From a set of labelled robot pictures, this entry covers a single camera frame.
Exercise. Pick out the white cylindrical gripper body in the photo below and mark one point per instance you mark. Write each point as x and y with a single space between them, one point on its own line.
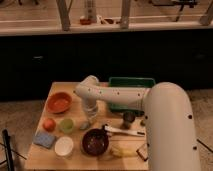
90 109

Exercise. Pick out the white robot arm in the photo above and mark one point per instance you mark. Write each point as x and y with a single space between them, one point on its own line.
170 128

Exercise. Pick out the green cup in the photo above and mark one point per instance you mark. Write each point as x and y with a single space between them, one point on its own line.
66 126

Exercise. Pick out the orange bowl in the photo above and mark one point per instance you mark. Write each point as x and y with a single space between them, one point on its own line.
58 102

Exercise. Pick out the dark brown bowl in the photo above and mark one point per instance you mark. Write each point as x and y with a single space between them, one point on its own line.
95 142

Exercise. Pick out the dark metal can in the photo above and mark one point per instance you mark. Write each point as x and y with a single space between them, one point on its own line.
128 119

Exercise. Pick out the orange round fruit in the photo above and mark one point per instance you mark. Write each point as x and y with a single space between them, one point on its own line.
49 124

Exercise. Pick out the yellow banana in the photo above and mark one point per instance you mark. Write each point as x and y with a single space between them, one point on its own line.
122 152

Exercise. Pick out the blue sponge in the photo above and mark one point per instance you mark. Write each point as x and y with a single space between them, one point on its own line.
44 139

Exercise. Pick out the small brown white box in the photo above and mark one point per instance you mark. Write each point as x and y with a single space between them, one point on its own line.
142 152

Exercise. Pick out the red object on shelf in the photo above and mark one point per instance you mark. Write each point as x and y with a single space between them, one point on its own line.
84 21

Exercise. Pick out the black tripod stand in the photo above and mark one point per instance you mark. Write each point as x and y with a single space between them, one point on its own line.
8 151

